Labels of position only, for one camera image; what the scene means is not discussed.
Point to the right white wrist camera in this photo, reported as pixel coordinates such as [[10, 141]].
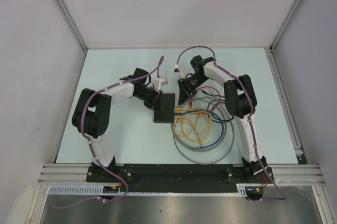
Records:
[[180, 71]]

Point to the aluminium corner post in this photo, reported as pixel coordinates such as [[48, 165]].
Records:
[[291, 13], [71, 23]]

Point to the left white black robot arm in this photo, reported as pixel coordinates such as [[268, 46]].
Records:
[[92, 113]]

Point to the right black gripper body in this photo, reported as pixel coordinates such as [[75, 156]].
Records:
[[190, 85]]

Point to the right aluminium corner post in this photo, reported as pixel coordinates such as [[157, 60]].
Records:
[[291, 13]]

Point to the aluminium front frame rail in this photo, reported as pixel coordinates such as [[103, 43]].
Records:
[[282, 174]]

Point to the grey slotted cable duct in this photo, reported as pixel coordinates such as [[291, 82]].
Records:
[[227, 190]]

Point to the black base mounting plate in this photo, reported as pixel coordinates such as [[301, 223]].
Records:
[[190, 175]]

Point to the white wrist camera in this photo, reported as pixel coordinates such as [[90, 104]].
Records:
[[158, 82], [180, 71]]

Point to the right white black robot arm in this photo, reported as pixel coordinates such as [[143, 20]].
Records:
[[240, 102]]

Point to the left aluminium corner post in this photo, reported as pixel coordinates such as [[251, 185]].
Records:
[[71, 23]]

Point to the right aluminium side rail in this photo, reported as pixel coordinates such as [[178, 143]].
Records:
[[288, 113]]

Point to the black network switch box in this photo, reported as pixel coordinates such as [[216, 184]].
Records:
[[166, 115]]

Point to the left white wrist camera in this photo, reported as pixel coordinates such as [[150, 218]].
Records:
[[158, 82]]

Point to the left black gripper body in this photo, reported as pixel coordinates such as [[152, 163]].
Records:
[[148, 96]]

